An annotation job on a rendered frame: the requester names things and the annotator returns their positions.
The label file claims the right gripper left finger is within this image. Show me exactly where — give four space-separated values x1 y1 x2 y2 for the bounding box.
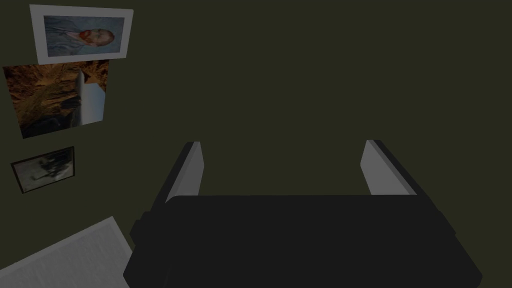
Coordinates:
151 140 205 212

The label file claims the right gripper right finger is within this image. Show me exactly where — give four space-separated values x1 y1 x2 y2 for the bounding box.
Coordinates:
359 139 428 198

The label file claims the pale grey flat panel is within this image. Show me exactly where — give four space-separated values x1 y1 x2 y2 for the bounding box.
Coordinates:
0 215 134 288

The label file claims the black-framed grey picture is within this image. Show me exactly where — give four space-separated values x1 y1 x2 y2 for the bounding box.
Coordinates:
10 145 76 195

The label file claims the brown canyon landscape picture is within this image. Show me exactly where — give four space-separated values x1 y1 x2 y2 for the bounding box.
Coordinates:
2 59 110 140

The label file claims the white-framed portrait painting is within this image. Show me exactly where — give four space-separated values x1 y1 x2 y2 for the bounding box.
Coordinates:
29 4 135 65

